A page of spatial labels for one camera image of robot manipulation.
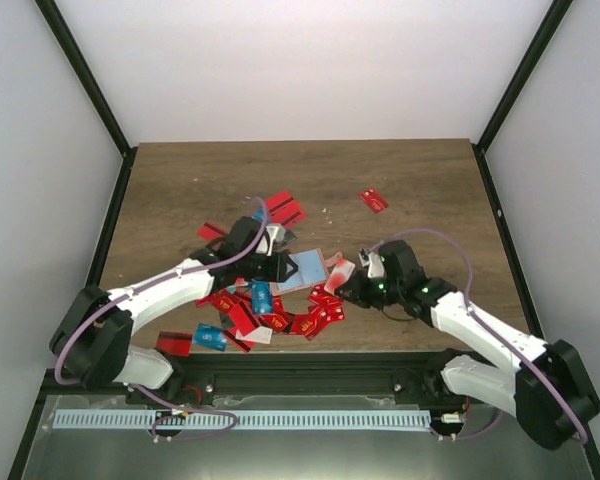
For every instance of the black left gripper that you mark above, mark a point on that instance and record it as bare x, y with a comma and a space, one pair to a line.
278, 272

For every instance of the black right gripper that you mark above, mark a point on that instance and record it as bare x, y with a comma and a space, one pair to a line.
358, 296

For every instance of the pink card holder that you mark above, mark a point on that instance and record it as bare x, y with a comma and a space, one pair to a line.
313, 268

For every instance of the white card red circle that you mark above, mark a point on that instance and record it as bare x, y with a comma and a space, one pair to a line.
340, 274

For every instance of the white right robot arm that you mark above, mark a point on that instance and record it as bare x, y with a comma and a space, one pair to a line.
544, 386

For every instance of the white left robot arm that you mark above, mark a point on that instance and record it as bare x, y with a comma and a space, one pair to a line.
93, 345

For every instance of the blue card in pile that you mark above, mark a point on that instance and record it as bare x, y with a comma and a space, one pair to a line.
262, 302

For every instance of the black VIP card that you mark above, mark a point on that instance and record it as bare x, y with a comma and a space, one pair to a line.
289, 237

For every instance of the red striped card left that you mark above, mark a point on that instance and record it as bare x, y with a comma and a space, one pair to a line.
210, 232

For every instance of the small red card far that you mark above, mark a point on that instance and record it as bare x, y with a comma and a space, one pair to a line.
374, 200

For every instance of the blue card near edge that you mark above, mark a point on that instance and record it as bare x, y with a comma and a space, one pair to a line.
211, 337

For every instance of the red card near edge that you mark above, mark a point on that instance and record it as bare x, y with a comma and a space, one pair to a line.
174, 343

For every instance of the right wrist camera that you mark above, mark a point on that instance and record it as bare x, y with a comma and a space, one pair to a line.
372, 263

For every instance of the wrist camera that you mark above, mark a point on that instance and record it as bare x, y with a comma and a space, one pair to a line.
372, 263
274, 234

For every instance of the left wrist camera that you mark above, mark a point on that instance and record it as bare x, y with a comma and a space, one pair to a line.
274, 234

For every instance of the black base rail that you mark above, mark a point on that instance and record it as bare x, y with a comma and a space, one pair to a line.
300, 380

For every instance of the light blue slotted cable duct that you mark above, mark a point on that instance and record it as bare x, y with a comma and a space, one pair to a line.
382, 420

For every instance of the black frame post right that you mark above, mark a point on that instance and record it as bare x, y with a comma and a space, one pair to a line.
540, 41

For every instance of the black frame post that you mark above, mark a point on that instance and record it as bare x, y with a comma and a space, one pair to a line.
540, 41
73, 53

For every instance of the black frame post left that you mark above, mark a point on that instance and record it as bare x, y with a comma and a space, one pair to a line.
73, 53

